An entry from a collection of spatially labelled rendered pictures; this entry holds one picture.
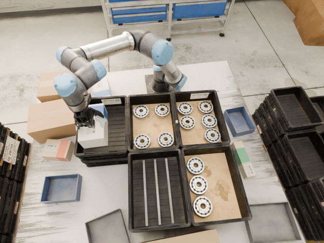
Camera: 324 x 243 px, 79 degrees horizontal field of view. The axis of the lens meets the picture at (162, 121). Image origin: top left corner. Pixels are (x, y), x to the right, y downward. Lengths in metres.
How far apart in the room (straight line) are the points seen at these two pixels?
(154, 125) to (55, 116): 0.65
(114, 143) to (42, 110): 0.54
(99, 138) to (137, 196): 0.41
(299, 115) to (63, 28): 3.35
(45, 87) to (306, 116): 2.16
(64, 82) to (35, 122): 0.79
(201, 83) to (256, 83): 1.31
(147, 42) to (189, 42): 2.20
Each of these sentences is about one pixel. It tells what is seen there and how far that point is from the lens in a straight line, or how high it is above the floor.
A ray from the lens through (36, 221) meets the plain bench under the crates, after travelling 1.47.
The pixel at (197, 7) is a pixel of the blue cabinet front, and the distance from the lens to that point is 3.05.
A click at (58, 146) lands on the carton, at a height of 0.77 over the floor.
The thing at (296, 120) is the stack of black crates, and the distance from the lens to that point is 2.11.
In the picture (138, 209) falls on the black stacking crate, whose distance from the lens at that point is 1.17.
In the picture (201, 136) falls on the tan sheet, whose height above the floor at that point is 0.83.
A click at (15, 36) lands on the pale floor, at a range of 3.90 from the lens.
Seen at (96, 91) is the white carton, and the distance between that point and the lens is 1.59.
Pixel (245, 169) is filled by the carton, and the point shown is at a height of 0.76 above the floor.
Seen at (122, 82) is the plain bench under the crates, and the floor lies 0.70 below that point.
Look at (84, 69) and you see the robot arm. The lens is 0.80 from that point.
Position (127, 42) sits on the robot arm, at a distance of 1.04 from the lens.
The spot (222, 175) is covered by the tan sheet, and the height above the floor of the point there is 0.83.
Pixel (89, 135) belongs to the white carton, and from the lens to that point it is 0.99.
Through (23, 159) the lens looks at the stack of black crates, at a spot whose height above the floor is 0.20.
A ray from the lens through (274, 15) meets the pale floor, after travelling 4.23.
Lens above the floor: 1.99
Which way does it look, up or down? 60 degrees down
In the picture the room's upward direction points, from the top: 2 degrees clockwise
